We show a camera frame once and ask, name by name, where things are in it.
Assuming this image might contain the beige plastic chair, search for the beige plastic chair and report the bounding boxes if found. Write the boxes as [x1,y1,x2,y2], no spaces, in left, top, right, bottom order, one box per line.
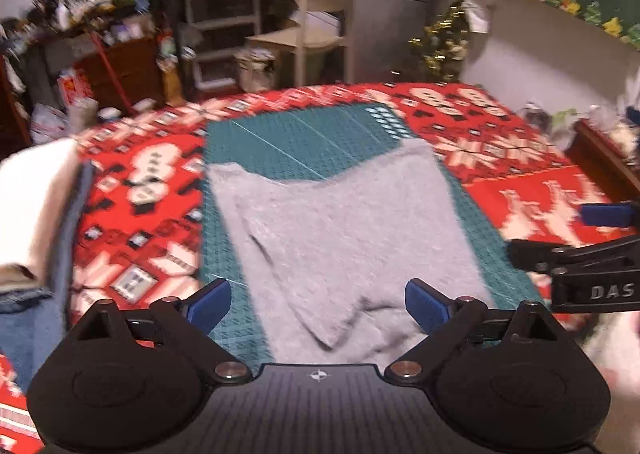
[246,0,355,88]

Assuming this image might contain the grey refrigerator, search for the grey refrigerator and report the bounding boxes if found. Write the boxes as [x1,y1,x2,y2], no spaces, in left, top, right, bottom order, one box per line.
[326,0,436,84]

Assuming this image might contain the white drawer unit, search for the white drawer unit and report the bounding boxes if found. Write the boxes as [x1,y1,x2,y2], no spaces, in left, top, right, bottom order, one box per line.
[181,0,262,92]

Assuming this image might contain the red christmas pattern blanket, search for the red christmas pattern blanket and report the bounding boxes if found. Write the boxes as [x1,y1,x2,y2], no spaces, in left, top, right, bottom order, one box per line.
[1,83,639,453]

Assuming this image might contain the dark wooden side cabinet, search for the dark wooden side cabinet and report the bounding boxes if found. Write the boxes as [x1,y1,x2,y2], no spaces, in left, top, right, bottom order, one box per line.
[565,120,639,203]

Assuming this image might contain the red broom handle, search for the red broom handle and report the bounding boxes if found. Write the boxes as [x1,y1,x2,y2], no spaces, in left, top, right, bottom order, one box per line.
[90,31,134,115]

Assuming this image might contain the grey polo shirt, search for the grey polo shirt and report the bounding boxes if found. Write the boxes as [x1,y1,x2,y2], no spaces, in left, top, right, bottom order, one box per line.
[208,139,491,366]

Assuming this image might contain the green cutting mat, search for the green cutting mat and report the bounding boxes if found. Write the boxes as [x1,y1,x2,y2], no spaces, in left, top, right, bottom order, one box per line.
[201,104,541,370]

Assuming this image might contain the folded white towel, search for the folded white towel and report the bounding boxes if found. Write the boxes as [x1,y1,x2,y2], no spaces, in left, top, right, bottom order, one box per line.
[0,137,81,293]

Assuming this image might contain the folded blue jeans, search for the folded blue jeans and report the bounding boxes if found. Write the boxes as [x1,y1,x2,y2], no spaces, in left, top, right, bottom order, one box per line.
[1,160,96,392]

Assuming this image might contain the wooden drawer chest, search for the wooden drawer chest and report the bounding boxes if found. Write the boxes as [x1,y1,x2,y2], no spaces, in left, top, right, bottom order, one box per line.
[74,38,165,112]

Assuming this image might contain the small christmas tree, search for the small christmas tree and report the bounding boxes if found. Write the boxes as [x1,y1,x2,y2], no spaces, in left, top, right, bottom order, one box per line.
[409,1,470,83]

